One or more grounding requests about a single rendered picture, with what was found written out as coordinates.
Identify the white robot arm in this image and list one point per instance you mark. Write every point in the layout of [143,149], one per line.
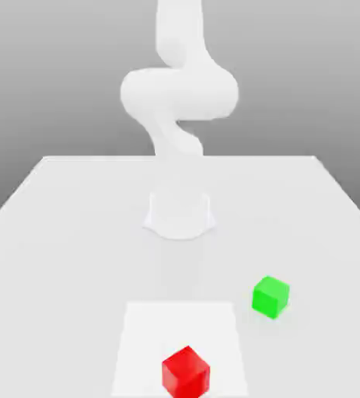
[179,93]

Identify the small green cube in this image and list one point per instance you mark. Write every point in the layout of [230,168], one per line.
[270,298]

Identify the small red cube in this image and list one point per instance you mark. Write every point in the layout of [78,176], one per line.
[185,373]

